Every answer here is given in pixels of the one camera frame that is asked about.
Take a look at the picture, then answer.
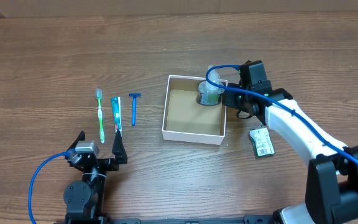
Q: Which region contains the white cardboard box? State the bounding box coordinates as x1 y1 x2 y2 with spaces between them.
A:
162 75 227 145

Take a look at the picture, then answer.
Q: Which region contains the clear soap pump bottle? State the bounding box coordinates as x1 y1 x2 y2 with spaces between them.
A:
196 70 224 106

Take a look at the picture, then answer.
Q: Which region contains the green toothpaste tube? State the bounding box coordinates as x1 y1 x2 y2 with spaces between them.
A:
111 96 122 133

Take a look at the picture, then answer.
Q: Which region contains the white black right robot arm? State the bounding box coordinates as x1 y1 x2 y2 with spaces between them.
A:
223 60 358 223

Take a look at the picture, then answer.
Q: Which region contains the green white soap packet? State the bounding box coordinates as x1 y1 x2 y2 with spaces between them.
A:
249 128 275 158

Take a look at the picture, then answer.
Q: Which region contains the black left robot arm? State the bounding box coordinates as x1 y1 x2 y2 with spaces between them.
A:
63 130 128 223

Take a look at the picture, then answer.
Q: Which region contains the blue disposable razor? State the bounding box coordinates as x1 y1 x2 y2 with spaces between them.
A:
129 93 141 126

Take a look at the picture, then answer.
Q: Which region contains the blue right cable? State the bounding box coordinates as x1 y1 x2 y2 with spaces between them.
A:
205 64 358 183

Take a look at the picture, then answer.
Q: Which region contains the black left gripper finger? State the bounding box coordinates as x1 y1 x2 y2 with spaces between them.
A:
68 131 86 151
112 129 128 164

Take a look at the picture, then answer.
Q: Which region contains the blue left cable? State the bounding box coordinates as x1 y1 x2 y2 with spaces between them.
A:
27 150 74 224

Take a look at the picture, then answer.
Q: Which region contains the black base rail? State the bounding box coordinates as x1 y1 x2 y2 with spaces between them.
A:
58 215 275 224

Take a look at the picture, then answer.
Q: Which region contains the green white toothbrush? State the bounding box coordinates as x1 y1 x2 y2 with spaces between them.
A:
95 88 105 144

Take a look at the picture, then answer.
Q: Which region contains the blue cable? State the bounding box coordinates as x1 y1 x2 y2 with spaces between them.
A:
205 64 358 183
27 150 74 224

